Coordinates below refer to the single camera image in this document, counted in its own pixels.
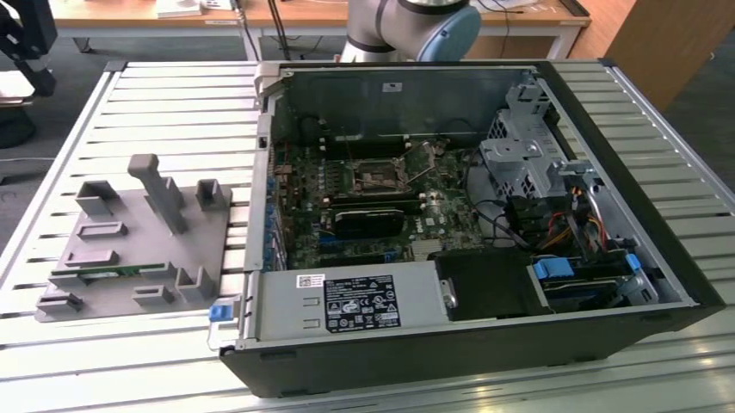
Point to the green motherboard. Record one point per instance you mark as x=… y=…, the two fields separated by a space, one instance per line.
x=449 y=215

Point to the black open PC case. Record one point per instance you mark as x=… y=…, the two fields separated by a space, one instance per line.
x=459 y=365

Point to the black RAM slot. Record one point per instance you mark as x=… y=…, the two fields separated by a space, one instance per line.
x=374 y=199

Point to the brown wooden cabinet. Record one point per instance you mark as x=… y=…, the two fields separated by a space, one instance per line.
x=661 y=43

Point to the hard disk in blue carrier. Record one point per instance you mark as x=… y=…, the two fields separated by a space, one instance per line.
x=551 y=269

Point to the small silver chipset heatsink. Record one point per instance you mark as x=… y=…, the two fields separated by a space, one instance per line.
x=429 y=250

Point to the small blue bay clip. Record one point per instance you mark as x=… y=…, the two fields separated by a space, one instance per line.
x=633 y=263

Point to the blue case latch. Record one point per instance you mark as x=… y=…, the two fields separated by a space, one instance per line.
x=223 y=313

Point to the silver metal drive cage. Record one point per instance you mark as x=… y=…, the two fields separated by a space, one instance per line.
x=517 y=155

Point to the green RAM stick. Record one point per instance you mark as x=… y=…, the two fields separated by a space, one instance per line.
x=123 y=271

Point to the silver power supply with labels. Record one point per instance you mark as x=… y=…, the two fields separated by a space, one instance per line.
x=275 y=310

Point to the flat white box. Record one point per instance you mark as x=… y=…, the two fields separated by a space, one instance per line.
x=179 y=9

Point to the CPU socket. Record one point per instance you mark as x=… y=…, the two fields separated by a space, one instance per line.
x=379 y=176

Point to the black graphics card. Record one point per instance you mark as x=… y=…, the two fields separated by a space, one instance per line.
x=367 y=223

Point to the grey plastic parts rack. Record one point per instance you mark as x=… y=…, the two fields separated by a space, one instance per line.
x=143 y=241

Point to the thin metal locking lever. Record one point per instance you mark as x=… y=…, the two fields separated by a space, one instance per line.
x=427 y=173

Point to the black plastic shroud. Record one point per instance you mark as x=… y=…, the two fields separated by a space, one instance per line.
x=489 y=284

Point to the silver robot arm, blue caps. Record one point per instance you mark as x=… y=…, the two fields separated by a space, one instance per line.
x=374 y=26

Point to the long wooden desk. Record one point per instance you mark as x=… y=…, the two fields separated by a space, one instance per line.
x=299 y=17

